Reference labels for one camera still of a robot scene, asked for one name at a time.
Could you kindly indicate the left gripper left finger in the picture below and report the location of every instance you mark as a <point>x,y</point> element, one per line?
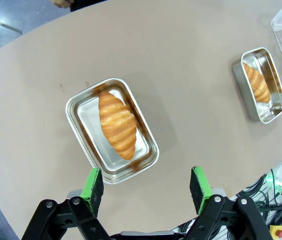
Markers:
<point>90,190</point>

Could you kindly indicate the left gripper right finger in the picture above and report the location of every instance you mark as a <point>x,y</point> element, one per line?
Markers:
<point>200,190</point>

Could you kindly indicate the stainless steel food container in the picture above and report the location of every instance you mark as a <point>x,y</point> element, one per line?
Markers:
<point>275,100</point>
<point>88,120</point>

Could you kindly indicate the golden croissant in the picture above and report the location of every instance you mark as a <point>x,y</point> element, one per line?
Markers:
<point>258,82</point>
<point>117,125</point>

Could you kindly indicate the person's right hand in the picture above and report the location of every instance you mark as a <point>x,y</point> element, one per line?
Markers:
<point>61,3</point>

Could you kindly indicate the red emergency stop button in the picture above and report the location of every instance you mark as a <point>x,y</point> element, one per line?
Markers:
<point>278,232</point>

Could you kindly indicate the person in black shirt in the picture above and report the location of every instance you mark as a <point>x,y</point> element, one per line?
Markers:
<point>85,4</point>

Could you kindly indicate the metal furniture leg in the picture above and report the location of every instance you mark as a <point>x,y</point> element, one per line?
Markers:
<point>3,25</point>

